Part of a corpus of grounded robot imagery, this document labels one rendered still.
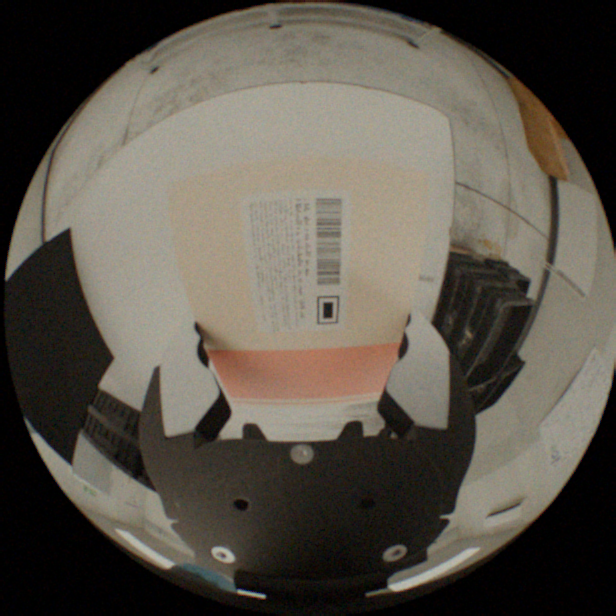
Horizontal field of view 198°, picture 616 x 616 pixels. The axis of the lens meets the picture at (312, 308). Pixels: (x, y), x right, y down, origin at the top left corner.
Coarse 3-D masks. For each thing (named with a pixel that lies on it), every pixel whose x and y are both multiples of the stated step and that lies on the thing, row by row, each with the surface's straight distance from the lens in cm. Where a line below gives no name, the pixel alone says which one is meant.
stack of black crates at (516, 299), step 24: (456, 264) 79; (480, 264) 97; (456, 288) 75; (480, 288) 66; (504, 288) 76; (456, 312) 75; (480, 312) 67; (504, 312) 88; (528, 312) 87; (456, 336) 75; (480, 336) 68; (504, 336) 94; (480, 360) 98; (504, 360) 95; (480, 384) 92
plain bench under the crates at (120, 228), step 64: (192, 128) 22; (256, 128) 19; (320, 128) 18; (384, 128) 20; (448, 128) 25; (128, 192) 26; (448, 192) 22; (128, 256) 27; (128, 320) 33; (128, 384) 54
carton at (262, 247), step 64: (192, 192) 10; (256, 192) 9; (320, 192) 8; (384, 192) 9; (192, 256) 10; (256, 256) 9; (320, 256) 9; (384, 256) 10; (256, 320) 11; (320, 320) 10; (384, 320) 11; (256, 384) 14; (320, 384) 14; (384, 384) 16
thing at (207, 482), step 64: (256, 448) 6; (320, 448) 6; (384, 448) 6; (192, 512) 6; (256, 512) 6; (320, 512) 5; (384, 512) 6; (256, 576) 6; (320, 576) 6; (384, 576) 6
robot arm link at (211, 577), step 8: (168, 568) 28; (176, 568) 28; (184, 568) 27; (192, 568) 28; (200, 568) 29; (184, 576) 26; (192, 576) 26; (200, 576) 26; (208, 576) 27; (216, 576) 28; (208, 584) 26; (216, 584) 26; (224, 584) 28; (232, 584) 29
